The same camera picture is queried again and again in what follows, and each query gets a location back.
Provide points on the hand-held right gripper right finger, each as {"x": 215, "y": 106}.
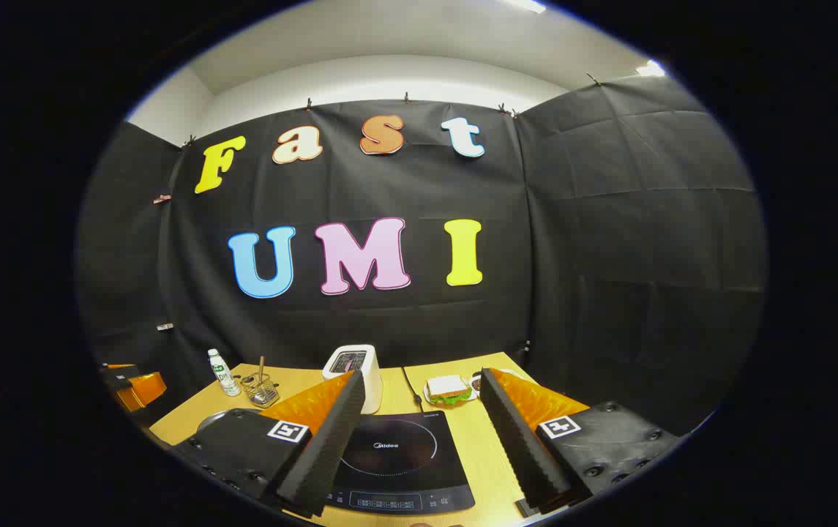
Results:
{"x": 521, "y": 446}

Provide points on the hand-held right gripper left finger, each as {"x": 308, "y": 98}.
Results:
{"x": 331, "y": 446}

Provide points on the ceiling light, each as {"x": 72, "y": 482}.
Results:
{"x": 651, "y": 69}

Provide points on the black induction cooktop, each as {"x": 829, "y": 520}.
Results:
{"x": 404, "y": 468}

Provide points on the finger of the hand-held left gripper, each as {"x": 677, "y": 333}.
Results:
{"x": 144, "y": 388}

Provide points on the white green-label drink bottle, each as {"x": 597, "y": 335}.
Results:
{"x": 225, "y": 377}

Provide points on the sandwich with lettuce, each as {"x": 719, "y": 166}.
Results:
{"x": 448, "y": 386}

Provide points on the white toaster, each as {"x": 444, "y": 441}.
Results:
{"x": 369, "y": 380}

